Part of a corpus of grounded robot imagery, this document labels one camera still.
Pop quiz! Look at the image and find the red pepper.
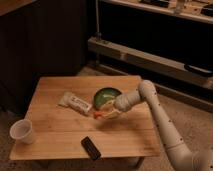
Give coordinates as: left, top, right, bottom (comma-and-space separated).
93, 111, 106, 119

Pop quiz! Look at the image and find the dark wooden cabinet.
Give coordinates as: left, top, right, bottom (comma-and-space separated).
0, 0, 86, 114

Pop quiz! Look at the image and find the black remote control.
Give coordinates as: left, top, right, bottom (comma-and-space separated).
81, 137, 101, 161

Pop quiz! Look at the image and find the wooden table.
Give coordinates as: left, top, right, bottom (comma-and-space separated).
10, 76, 160, 160

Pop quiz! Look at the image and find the grey metal shelf beam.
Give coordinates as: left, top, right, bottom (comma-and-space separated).
88, 37, 213, 90

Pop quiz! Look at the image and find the white toothpaste tube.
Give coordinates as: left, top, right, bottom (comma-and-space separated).
59, 92, 92, 116

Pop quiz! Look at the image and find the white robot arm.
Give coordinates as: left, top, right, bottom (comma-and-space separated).
102, 80, 213, 171

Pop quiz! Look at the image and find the white paper cup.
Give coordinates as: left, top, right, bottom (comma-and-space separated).
10, 119, 35, 144

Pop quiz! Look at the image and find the green ceramic bowl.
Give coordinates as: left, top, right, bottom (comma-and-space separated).
93, 87, 121, 109

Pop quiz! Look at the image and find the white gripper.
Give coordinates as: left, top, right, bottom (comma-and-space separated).
100, 90, 141, 119

